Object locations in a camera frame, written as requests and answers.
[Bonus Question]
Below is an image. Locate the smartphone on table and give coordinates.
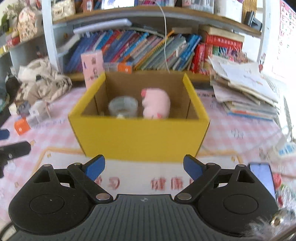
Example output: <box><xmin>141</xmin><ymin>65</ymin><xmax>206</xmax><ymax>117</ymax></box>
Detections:
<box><xmin>248</xmin><ymin>162</ymin><xmax>276</xmax><ymax>199</ymax></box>

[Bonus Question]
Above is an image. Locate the row of books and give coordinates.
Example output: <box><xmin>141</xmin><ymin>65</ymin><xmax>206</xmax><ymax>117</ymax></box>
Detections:
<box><xmin>63</xmin><ymin>25</ymin><xmax>247</xmax><ymax>75</ymax></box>

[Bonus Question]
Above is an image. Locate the white charging cable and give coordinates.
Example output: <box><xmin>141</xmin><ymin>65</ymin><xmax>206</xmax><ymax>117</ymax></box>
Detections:
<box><xmin>156</xmin><ymin>0</ymin><xmax>172</xmax><ymax>74</ymax></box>

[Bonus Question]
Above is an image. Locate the small orange box on shelf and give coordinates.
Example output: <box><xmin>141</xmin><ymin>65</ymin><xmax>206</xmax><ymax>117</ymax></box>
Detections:
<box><xmin>103</xmin><ymin>62</ymin><xmax>133</xmax><ymax>73</ymax></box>

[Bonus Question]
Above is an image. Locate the beige cloth bag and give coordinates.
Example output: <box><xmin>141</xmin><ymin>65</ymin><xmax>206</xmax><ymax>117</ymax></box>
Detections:
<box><xmin>15</xmin><ymin>57</ymin><xmax>72</xmax><ymax>105</ymax></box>

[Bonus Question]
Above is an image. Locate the yellow cardboard box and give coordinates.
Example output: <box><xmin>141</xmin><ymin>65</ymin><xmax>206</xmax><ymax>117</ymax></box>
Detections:
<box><xmin>68</xmin><ymin>71</ymin><xmax>210</xmax><ymax>162</ymax></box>

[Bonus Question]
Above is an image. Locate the clear tape roll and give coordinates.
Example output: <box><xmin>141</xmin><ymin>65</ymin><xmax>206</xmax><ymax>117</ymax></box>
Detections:
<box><xmin>108</xmin><ymin>96</ymin><xmax>138</xmax><ymax>118</ymax></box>

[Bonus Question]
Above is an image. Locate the white desk lamp bar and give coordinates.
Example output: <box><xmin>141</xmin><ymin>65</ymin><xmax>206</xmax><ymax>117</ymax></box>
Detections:
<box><xmin>73</xmin><ymin>19</ymin><xmax>132</xmax><ymax>34</ymax></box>

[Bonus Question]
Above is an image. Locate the pink cylindrical container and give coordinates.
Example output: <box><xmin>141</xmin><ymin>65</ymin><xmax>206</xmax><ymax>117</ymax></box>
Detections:
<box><xmin>81</xmin><ymin>50</ymin><xmax>104</xmax><ymax>89</ymax></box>

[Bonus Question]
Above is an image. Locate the pink plush pig toy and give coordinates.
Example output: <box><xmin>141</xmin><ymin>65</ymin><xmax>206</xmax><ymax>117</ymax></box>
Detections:
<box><xmin>141</xmin><ymin>88</ymin><xmax>171</xmax><ymax>120</ymax></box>

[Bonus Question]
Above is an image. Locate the orange white usmile box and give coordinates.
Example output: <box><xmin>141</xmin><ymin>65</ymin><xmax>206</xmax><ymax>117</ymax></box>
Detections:
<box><xmin>14</xmin><ymin>118</ymin><xmax>31</xmax><ymax>136</ymax></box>

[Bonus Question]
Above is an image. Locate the white power adapter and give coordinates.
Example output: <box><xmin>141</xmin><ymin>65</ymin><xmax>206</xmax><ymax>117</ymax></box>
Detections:
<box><xmin>27</xmin><ymin>100</ymin><xmax>51</xmax><ymax>127</ymax></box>

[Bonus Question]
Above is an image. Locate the stack of papers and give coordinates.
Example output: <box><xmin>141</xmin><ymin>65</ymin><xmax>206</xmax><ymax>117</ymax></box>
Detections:
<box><xmin>208</xmin><ymin>55</ymin><xmax>278</xmax><ymax>121</ymax></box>

